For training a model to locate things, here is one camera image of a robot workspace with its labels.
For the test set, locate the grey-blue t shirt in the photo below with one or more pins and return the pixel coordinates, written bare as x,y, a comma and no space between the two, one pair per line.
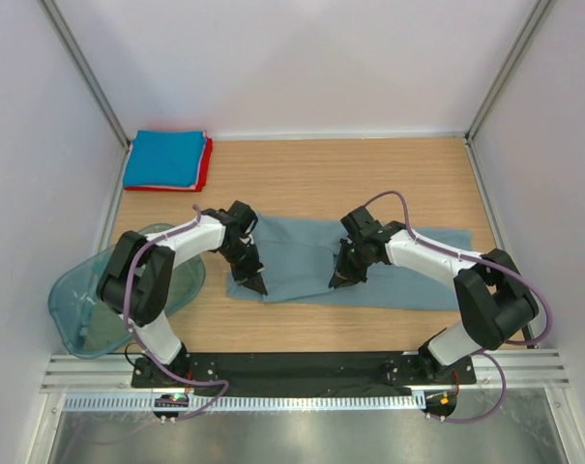
302,266

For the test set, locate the right aluminium frame post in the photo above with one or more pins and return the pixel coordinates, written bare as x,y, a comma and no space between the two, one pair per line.
525,36

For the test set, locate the aluminium frame post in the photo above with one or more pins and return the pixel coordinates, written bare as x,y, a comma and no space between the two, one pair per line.
525,36
66,37

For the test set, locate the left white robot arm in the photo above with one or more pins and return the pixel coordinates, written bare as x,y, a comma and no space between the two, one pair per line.
135,283

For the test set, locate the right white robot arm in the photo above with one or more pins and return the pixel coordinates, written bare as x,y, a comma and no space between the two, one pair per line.
493,301

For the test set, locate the left aluminium frame post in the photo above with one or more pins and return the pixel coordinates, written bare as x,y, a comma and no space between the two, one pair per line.
66,37

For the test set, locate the folded blue t shirt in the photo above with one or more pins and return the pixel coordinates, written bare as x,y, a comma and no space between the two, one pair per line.
166,160

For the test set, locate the aluminium extrusion rail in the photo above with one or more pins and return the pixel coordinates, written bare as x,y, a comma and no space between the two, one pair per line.
528,368

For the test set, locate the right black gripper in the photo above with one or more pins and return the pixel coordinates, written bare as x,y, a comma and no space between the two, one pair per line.
345,275

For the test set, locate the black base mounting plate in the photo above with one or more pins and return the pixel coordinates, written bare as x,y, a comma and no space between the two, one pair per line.
322,374

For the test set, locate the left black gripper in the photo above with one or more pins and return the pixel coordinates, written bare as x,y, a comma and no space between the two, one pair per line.
250,275

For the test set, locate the folded red t shirt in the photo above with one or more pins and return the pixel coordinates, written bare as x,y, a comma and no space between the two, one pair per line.
202,174

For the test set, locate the slotted grey cable duct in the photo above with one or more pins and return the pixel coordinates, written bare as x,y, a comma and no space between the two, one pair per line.
160,403

